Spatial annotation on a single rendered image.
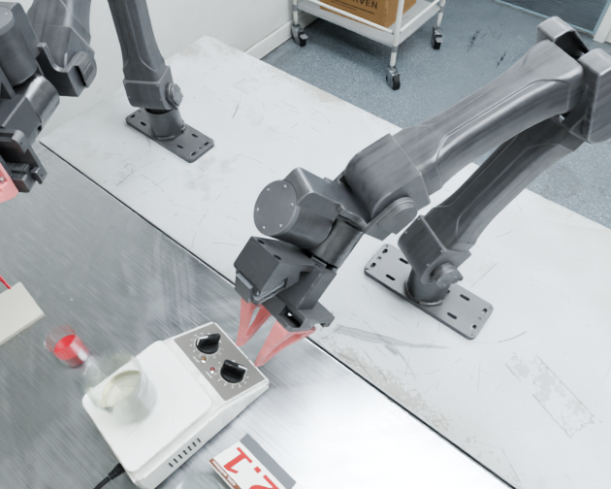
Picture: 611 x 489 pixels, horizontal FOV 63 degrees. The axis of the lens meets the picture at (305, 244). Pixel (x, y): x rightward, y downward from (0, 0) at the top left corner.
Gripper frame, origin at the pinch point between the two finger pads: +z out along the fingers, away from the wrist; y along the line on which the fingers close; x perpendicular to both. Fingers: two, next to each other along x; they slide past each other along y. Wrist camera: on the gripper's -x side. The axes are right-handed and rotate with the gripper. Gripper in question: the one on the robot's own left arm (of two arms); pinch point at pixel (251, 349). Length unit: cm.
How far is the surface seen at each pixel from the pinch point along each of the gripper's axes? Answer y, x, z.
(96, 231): -41.3, 7.5, 10.9
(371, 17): -130, 169, -78
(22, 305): -35.4, -3.3, 22.4
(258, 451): 6.3, 5.9, 12.6
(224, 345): -7.1, 6.7, 6.5
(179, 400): -2.7, -3.1, 10.1
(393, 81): -106, 180, -59
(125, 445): -2.5, -8.0, 15.9
